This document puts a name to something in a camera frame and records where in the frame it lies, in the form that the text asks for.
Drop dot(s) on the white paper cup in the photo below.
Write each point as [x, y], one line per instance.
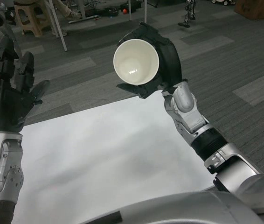
[134, 60]

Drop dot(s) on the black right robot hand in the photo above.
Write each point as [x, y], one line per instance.
[170, 63]

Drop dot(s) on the white desk with slanted legs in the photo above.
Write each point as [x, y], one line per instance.
[63, 45]

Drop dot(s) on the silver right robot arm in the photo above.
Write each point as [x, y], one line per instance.
[192, 114]

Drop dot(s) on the beige plastic stool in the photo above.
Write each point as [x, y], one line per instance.
[27, 8]

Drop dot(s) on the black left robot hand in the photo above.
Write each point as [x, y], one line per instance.
[6, 107]

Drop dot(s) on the small orange ball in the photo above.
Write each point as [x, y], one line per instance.
[124, 11]

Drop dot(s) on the white toy car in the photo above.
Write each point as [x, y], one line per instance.
[223, 2]

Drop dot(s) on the black bag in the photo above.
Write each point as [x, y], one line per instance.
[136, 3]

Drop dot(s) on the white desk pedestal leg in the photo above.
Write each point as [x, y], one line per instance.
[81, 9]

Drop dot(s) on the seated person in khaki trousers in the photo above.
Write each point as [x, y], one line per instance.
[62, 5]

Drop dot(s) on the silver robot chest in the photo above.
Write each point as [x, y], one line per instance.
[181, 207]

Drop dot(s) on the black floor equipment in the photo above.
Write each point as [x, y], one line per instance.
[108, 12]

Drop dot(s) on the small humanoid robot legs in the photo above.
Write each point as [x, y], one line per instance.
[189, 11]

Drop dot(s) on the brown cardboard box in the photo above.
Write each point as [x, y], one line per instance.
[251, 8]

